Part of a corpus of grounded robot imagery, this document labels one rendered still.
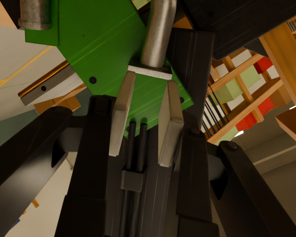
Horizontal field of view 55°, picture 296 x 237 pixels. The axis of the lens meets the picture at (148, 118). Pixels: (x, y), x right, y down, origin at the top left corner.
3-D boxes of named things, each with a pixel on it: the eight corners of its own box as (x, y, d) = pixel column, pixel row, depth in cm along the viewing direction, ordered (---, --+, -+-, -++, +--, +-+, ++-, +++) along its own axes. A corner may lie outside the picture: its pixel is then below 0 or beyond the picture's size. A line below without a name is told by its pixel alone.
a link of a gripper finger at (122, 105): (117, 158, 16) (104, 155, 16) (129, 108, 22) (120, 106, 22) (127, 110, 15) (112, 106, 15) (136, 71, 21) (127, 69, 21)
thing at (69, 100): (50, 91, 733) (66, 115, 739) (27, 98, 663) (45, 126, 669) (81, 67, 676) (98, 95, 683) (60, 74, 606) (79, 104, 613)
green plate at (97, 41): (55, 12, 43) (132, 118, 50) (33, 18, 36) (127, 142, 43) (116, -35, 40) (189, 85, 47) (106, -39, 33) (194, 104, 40)
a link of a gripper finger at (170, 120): (170, 119, 15) (184, 122, 15) (167, 78, 21) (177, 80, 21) (157, 166, 16) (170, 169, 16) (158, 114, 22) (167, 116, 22)
